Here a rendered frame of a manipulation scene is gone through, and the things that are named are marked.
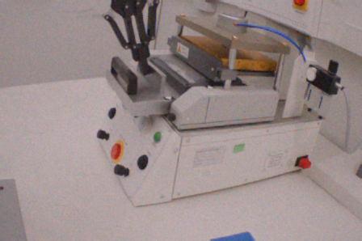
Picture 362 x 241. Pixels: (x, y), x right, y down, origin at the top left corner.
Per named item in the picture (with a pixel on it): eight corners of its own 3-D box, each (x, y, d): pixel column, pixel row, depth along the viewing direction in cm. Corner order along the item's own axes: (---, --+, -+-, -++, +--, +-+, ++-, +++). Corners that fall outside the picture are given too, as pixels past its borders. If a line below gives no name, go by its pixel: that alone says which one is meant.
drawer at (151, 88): (206, 78, 100) (210, 52, 96) (250, 111, 82) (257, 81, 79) (105, 81, 86) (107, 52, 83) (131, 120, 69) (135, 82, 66)
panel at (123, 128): (97, 135, 97) (128, 78, 93) (131, 201, 73) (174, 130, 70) (91, 133, 96) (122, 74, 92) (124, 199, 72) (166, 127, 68)
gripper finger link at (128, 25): (130, 3, 66) (124, 5, 66) (138, 49, 72) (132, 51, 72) (125, 1, 70) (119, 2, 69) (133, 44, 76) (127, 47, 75)
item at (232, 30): (242, 49, 104) (249, 11, 98) (309, 88, 79) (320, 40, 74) (170, 45, 93) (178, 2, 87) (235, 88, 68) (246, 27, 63)
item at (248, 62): (230, 51, 98) (235, 21, 94) (279, 79, 81) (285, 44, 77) (177, 48, 90) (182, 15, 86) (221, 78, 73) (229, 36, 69)
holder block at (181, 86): (204, 66, 96) (206, 57, 95) (246, 95, 81) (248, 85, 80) (149, 66, 89) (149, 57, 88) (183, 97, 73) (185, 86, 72)
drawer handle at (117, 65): (117, 71, 83) (119, 56, 81) (136, 95, 71) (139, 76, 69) (109, 71, 82) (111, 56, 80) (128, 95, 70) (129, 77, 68)
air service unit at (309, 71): (300, 100, 83) (312, 48, 77) (337, 126, 72) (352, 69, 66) (287, 101, 81) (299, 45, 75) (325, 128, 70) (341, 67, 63)
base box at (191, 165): (246, 120, 123) (256, 74, 115) (312, 175, 93) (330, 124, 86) (96, 133, 99) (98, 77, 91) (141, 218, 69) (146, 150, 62)
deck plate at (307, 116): (256, 74, 116) (257, 72, 115) (324, 120, 88) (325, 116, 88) (125, 75, 95) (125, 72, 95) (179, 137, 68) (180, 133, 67)
